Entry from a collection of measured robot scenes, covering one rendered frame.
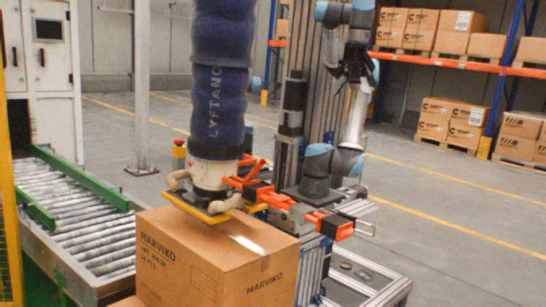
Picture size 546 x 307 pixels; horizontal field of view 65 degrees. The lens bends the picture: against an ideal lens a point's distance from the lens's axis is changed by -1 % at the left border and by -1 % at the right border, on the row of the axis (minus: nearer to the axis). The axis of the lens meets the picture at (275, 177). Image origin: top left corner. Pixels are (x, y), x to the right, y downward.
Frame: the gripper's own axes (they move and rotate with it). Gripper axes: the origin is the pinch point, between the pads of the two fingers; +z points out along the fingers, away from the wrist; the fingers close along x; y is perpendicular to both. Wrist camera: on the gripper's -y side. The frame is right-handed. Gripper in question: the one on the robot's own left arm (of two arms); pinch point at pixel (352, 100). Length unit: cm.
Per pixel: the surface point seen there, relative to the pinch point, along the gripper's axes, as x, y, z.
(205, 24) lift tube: -36, 40, -21
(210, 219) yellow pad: -24, 44, 45
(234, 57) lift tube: -29.3, 32.4, -11.2
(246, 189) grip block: -16, 35, 33
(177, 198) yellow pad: -47, 42, 45
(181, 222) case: -50, 37, 58
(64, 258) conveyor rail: -109, 61, 93
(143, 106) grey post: -357, -135, 72
